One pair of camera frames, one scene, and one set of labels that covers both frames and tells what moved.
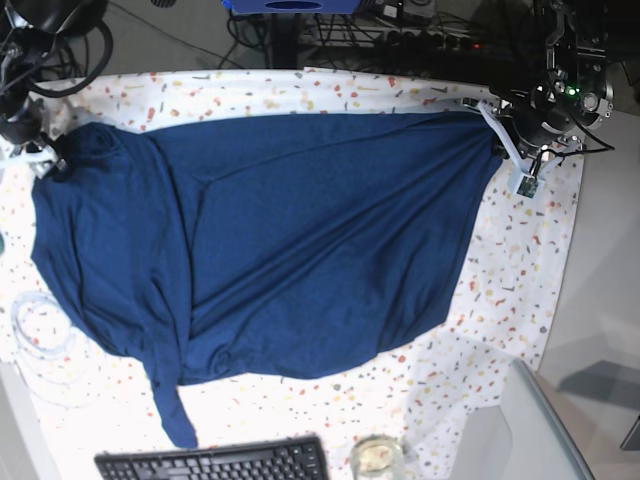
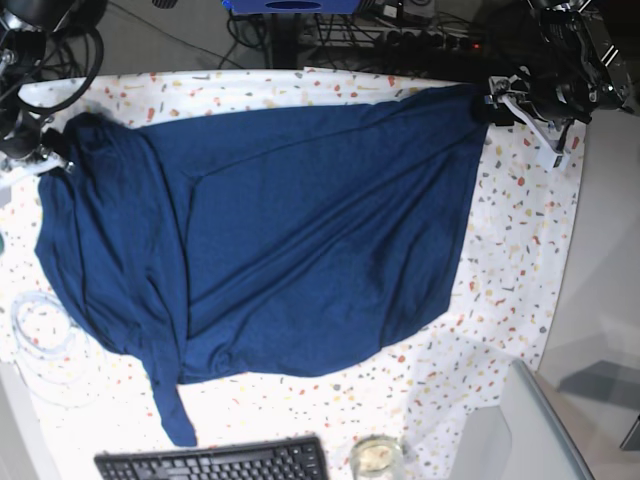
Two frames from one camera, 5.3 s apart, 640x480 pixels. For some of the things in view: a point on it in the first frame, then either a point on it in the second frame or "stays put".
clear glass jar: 377,457 stays put
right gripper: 537,125 to 553,95
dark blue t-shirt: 261,249 stays put
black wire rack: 358,32 stays put
